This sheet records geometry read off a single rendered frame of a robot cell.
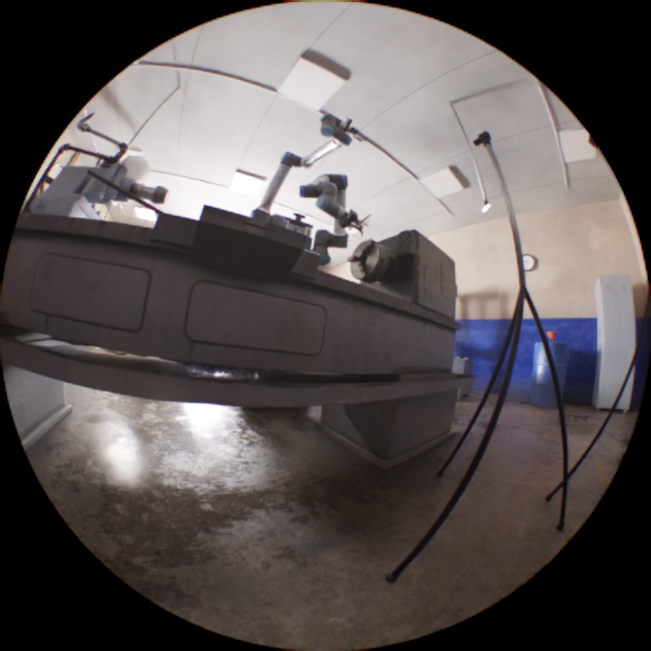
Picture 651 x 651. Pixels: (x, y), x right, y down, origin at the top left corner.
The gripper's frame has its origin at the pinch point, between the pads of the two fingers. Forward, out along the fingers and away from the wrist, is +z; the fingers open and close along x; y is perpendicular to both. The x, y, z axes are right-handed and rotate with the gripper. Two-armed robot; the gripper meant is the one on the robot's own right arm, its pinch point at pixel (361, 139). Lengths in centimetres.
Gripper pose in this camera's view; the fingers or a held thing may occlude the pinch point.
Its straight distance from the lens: 184.4
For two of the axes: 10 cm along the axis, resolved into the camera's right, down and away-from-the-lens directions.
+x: 3.3, 6.5, -6.8
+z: 8.3, 1.5, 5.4
